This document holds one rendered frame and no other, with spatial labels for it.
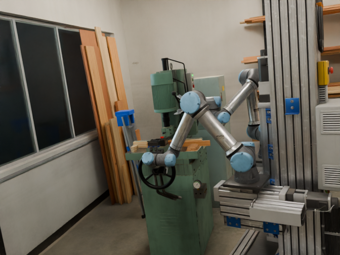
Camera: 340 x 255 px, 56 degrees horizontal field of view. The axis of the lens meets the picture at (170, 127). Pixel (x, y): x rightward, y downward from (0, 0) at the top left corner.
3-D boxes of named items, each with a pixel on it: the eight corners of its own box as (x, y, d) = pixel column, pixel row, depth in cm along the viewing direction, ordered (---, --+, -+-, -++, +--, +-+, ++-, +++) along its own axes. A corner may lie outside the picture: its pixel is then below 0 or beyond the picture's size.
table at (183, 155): (120, 164, 248) (119, 156, 247) (135, 153, 277) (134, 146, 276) (195, 162, 229) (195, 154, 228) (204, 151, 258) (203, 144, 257)
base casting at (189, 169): (139, 175, 256) (137, 165, 254) (162, 156, 310) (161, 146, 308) (193, 175, 242) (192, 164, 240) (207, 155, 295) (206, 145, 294)
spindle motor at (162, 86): (151, 114, 251) (146, 74, 246) (158, 111, 267) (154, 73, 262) (172, 112, 245) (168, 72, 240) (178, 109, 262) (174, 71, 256)
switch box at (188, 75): (185, 91, 276) (183, 73, 273) (188, 90, 285) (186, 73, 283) (192, 91, 274) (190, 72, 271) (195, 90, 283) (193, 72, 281)
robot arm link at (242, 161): (259, 157, 179) (196, 85, 183) (257, 165, 166) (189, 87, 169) (243, 170, 184) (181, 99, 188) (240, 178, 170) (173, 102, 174)
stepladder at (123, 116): (138, 219, 341) (112, 113, 325) (145, 209, 365) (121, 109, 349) (152, 218, 337) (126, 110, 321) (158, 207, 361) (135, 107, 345)
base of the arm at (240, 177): (263, 176, 193) (262, 160, 191) (255, 184, 180) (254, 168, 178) (239, 174, 201) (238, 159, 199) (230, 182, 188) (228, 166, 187)
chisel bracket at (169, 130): (162, 138, 256) (161, 128, 255) (167, 134, 269) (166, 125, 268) (170, 138, 254) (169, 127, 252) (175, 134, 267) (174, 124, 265)
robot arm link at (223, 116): (273, 76, 218) (227, 128, 213) (264, 76, 229) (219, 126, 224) (263, 63, 215) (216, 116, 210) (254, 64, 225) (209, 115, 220)
